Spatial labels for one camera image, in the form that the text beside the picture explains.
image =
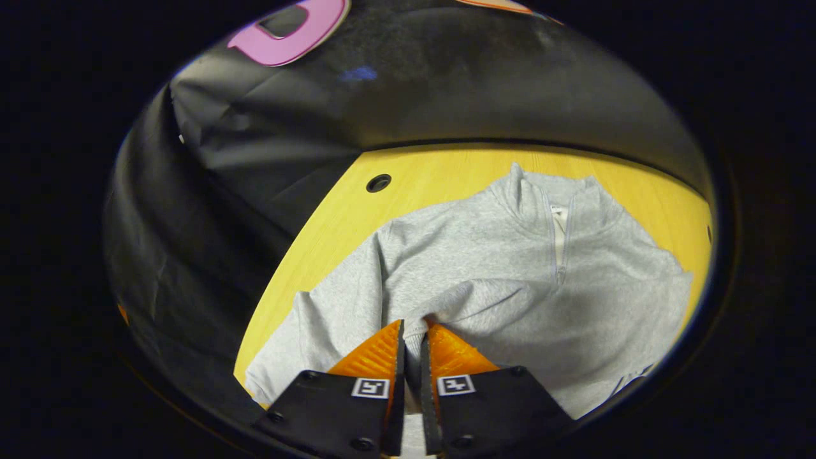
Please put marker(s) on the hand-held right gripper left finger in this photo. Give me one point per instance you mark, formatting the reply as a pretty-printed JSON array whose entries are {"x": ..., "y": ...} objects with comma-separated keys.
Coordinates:
[{"x": 331, "y": 414}]

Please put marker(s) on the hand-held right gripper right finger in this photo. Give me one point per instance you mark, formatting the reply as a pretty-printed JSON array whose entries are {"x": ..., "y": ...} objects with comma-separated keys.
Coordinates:
[{"x": 497, "y": 414}]

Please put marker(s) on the grey zip-neck sweatshirt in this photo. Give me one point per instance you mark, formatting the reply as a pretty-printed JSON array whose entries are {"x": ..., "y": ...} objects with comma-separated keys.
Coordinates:
[{"x": 478, "y": 287}]

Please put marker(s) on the black backdrop cloth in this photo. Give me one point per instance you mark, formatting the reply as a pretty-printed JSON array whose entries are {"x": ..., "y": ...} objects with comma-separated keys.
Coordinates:
[{"x": 414, "y": 95}]

